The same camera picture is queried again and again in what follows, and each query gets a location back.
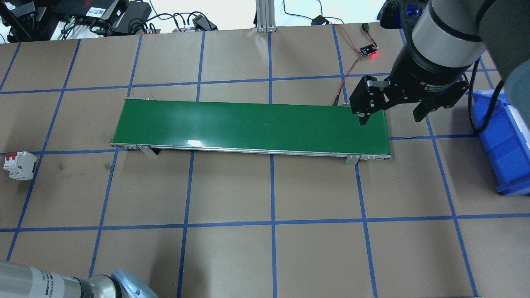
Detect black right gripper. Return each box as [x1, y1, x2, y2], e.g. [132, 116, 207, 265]
[349, 43, 470, 126]

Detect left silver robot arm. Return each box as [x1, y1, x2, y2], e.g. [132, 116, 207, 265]
[0, 260, 158, 298]

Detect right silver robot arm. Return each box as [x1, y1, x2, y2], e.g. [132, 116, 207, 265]
[349, 0, 530, 126]

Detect small sensor board red LED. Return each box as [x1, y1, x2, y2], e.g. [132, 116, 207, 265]
[359, 44, 378, 57]

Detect green conveyor belt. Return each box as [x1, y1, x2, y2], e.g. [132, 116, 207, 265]
[110, 98, 392, 164]

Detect blue plastic bin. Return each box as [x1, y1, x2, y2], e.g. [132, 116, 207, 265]
[479, 91, 530, 196]

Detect white red circuit breaker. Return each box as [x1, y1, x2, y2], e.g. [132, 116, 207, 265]
[3, 151, 37, 181]

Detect red black wire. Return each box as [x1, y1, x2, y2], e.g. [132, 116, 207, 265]
[332, 24, 378, 106]

